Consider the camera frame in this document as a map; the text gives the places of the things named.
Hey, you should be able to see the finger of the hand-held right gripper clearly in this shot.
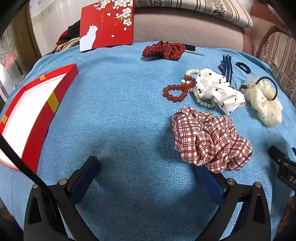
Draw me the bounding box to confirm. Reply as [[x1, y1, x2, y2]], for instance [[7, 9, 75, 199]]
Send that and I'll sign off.
[[268, 145, 296, 167]]

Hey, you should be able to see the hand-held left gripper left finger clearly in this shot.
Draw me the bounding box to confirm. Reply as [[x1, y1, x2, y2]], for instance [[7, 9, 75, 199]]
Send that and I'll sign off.
[[24, 156, 101, 241]]

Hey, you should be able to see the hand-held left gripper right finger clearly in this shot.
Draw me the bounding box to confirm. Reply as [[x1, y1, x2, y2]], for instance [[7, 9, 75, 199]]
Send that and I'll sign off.
[[194, 165, 271, 241]]

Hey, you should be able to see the red plaid scrunchie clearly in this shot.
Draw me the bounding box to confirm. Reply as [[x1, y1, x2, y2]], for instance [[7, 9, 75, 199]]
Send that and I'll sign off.
[[171, 106, 253, 174]]

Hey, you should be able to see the red gift box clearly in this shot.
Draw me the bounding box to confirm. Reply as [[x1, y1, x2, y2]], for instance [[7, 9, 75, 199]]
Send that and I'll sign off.
[[0, 63, 79, 173]]

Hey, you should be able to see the blue striped strap watch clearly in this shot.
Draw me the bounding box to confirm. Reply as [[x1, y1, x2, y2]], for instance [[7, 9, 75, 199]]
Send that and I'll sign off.
[[217, 55, 236, 88]]

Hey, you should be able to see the person's right forearm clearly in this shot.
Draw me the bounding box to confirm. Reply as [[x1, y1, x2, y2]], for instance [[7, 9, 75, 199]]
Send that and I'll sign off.
[[276, 196, 296, 241]]

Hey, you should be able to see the cream scrunchie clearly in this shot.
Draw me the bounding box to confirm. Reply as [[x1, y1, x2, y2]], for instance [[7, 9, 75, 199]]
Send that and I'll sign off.
[[240, 75, 283, 128]]

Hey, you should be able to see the blue blanket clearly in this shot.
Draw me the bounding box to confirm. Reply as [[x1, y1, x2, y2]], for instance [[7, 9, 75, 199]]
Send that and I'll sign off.
[[0, 42, 296, 241]]

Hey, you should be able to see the white dotted scrunchie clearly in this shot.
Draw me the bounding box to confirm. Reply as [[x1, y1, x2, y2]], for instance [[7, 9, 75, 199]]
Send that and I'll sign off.
[[195, 69, 246, 115]]

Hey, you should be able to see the striped floral cushion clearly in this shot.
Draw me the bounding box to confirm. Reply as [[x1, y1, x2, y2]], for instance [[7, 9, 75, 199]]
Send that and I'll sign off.
[[258, 25, 296, 107]]

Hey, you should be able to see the pile of clothes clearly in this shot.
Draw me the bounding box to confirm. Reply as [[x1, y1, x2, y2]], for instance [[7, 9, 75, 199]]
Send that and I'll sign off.
[[55, 22, 81, 52]]

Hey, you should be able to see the red dotted scrunchie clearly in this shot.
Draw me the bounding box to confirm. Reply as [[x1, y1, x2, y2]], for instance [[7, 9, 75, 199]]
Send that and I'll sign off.
[[142, 41, 186, 61]]

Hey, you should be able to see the pink sofa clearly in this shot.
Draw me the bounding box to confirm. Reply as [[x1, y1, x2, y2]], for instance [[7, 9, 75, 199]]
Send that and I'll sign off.
[[134, 5, 296, 56]]

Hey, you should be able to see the brown wooden furniture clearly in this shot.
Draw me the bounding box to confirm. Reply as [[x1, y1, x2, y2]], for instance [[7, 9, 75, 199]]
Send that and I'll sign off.
[[0, 14, 42, 102]]

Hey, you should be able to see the red box lid with cat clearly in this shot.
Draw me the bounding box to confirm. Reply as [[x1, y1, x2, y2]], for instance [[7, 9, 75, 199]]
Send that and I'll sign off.
[[79, 0, 136, 52]]

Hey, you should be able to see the striped floral pillow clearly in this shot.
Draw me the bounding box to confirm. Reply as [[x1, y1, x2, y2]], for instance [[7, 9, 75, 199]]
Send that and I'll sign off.
[[135, 0, 253, 29]]

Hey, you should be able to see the black hair tie with charm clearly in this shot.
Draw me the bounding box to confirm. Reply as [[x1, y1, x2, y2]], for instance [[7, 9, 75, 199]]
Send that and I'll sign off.
[[240, 76, 278, 101]]

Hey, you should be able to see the black cable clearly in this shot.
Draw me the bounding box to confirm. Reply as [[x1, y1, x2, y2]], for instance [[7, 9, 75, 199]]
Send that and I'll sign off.
[[0, 134, 70, 232]]

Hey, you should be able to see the thick black hair tie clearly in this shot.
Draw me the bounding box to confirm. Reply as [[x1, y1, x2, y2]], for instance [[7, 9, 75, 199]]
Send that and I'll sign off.
[[235, 61, 251, 73]]

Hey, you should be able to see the red bead bracelet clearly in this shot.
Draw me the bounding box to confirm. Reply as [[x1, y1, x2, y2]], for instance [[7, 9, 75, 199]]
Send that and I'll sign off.
[[163, 83, 196, 103]]

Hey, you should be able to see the white pearl bracelet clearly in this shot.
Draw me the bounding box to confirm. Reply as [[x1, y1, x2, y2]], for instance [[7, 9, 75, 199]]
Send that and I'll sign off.
[[181, 69, 216, 109]]

